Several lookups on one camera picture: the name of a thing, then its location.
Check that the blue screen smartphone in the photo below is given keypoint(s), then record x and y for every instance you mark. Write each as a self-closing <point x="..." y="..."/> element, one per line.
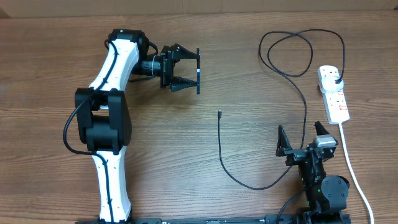
<point x="198" y="71"/>

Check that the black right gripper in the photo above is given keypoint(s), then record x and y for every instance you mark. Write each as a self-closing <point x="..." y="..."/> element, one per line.
<point x="294" y="154"/>

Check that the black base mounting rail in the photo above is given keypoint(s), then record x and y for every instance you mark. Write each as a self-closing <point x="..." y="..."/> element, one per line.
<point x="268" y="219"/>

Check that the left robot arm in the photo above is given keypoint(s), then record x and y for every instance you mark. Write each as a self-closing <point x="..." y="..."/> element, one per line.
<point x="104" y="122"/>

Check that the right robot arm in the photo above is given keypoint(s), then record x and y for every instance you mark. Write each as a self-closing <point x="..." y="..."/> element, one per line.
<point x="326" y="194"/>

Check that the white power strip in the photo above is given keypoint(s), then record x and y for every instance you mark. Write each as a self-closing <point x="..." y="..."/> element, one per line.
<point x="335" y="103"/>

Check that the white USB charger adapter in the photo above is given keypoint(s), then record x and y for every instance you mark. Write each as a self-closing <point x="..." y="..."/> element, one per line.
<point x="330" y="84"/>

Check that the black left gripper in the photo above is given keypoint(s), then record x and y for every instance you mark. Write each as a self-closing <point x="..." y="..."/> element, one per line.
<point x="178" y="52"/>

